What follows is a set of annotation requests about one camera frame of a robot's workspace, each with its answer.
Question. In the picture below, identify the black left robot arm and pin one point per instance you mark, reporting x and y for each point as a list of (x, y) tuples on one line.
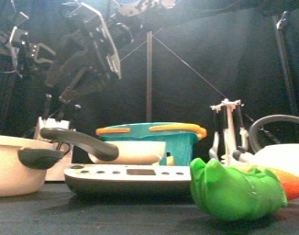
[(11, 46)]

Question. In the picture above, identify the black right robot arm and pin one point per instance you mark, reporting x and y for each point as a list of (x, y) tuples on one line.
[(127, 18)]

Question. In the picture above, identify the orange yellow toy corn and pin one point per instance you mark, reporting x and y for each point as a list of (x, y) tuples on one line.
[(292, 183)]

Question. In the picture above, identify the white utensil holder box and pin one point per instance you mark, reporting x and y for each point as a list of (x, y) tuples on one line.
[(54, 124)]

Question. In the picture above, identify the small yellow toy piece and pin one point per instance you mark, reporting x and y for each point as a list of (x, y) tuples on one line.
[(170, 160)]

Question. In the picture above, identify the grey kitchen scale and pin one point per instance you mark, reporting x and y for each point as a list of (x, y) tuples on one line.
[(127, 179)]

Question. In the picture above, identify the white utensil rack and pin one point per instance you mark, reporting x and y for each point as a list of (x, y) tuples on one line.
[(228, 128)]

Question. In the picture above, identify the green toy vegetable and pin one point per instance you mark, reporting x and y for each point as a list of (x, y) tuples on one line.
[(234, 192)]

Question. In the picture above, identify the thin metal frame pole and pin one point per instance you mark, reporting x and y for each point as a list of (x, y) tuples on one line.
[(148, 76)]

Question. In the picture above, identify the black frame post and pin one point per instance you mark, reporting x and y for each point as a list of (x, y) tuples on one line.
[(284, 61)]

